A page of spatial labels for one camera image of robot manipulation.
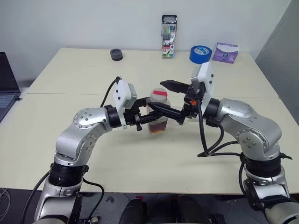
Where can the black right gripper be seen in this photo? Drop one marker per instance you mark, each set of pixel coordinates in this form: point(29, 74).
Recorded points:
point(191, 98)

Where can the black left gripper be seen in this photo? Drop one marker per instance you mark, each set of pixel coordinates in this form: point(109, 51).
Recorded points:
point(130, 116)

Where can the clear bottle with red tape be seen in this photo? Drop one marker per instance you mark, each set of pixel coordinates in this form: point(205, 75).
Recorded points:
point(158, 128)

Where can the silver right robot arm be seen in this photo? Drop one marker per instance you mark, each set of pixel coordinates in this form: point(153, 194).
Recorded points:
point(238, 112)

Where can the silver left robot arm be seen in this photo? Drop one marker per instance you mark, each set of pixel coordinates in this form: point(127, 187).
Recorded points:
point(81, 121)

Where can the blue tape roll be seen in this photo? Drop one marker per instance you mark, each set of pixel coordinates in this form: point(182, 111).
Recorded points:
point(198, 56)

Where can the marker pen box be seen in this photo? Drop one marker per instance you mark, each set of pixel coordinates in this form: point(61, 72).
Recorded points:
point(168, 39)

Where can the small black round cap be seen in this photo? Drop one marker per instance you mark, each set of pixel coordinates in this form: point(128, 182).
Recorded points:
point(116, 54)

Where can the purple tissue packet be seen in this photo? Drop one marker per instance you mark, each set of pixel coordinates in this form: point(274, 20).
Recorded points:
point(224, 54)

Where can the dark laptop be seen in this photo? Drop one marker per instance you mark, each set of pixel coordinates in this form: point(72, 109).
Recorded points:
point(7, 77)

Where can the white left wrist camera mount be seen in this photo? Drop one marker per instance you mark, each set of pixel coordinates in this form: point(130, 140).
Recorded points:
point(120, 93)

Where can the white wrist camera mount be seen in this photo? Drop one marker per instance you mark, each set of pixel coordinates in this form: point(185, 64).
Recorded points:
point(120, 93)
point(206, 77)

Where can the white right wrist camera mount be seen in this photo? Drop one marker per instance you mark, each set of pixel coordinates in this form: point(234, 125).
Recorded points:
point(206, 77)

